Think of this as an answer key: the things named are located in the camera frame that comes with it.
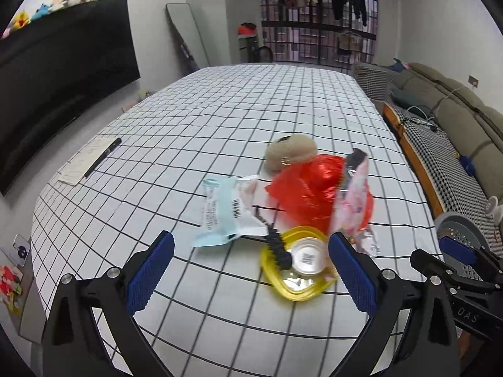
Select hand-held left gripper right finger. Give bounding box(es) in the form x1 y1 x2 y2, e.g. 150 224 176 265
328 232 460 377

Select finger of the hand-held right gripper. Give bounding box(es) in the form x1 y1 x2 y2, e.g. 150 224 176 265
410 249 492 295
439 236 503 283

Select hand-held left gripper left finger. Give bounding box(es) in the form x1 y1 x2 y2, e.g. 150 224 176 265
41 231 175 377

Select grey round fan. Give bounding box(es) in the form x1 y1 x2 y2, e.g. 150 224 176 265
434 212 503 279

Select white round lid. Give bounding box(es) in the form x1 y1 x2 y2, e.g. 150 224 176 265
291 239 329 277

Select yellow square container lid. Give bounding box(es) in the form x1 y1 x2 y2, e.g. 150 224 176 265
260 226 339 303

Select small white fan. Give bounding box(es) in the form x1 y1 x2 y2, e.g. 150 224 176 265
485 196 503 224

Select pink snack wrapper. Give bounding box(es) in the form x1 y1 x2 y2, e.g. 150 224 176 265
332 148 380 258

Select black hair clip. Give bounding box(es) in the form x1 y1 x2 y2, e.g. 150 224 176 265
255 208 293 271

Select red plastic bag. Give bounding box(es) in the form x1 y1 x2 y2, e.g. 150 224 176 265
265 154 376 234

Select houndstooth sofa blanket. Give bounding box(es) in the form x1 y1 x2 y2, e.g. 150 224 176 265
383 100 500 236

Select white and blue wrapper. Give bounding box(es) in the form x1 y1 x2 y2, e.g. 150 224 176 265
192 175 268 248

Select black pen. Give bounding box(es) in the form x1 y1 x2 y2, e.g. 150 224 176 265
83 137 122 179

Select white paper note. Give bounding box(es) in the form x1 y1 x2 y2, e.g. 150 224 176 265
59 137 114 185

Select white card with dark print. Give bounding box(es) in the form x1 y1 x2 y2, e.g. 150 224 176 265
8 233 32 262

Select olive sofa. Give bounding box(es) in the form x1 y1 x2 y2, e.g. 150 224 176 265
393 62 503 213

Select beige fluffy pouch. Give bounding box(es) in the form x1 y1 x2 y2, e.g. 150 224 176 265
265 134 318 175

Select red and yellow toys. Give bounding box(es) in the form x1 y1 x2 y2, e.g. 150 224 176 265
0 265 24 315

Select blue-grey cushion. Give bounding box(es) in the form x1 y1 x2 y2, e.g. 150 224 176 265
391 84 417 107

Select white grid tablecloth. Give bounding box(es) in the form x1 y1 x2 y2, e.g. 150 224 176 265
30 63 446 377

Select houndstooth pillow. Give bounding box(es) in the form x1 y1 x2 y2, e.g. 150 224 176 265
351 62 397 101

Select black television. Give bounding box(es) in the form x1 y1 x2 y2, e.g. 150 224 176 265
0 0 141 197

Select beige hanging garment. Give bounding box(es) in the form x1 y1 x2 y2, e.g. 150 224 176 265
336 31 364 57

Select black window grille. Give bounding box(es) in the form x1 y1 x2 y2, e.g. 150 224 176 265
256 0 380 67

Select standing mirror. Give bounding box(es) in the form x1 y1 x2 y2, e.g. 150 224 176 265
166 3 211 69

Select yellow plush toy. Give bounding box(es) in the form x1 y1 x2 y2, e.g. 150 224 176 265
8 10 31 32

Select black cable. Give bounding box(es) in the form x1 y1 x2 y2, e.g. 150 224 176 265
401 118 439 132

